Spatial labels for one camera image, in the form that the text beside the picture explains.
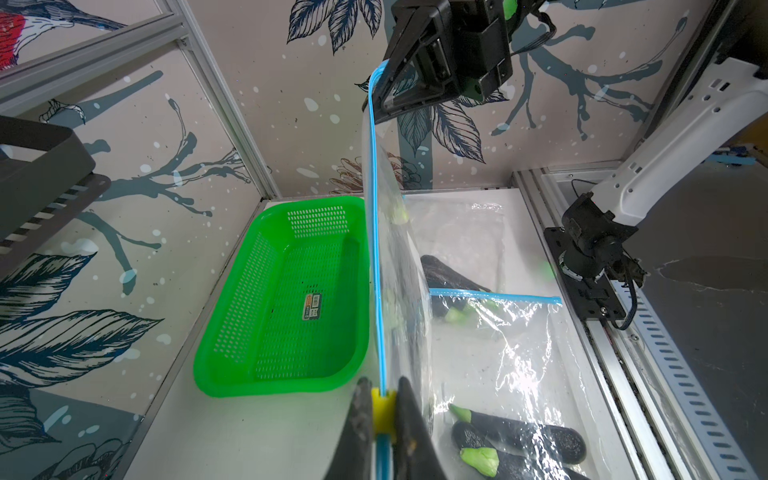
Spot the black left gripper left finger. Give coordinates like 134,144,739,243
324,377,375,480

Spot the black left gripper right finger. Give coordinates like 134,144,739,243
392,377,447,480

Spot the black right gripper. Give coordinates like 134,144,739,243
367,1,540,123

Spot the large clear zip-top bag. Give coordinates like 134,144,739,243
431,305,637,479

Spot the dark eggplant green stem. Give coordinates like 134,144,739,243
420,255,490,324

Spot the small clear zip-top bag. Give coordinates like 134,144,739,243
405,195,562,322

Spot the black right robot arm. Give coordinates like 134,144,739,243
364,1,767,283

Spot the green plastic basket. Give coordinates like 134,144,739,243
194,196,370,398

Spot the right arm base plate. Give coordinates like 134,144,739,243
544,227,626,322

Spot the black hanging wire shelf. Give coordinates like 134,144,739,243
1,116,111,276

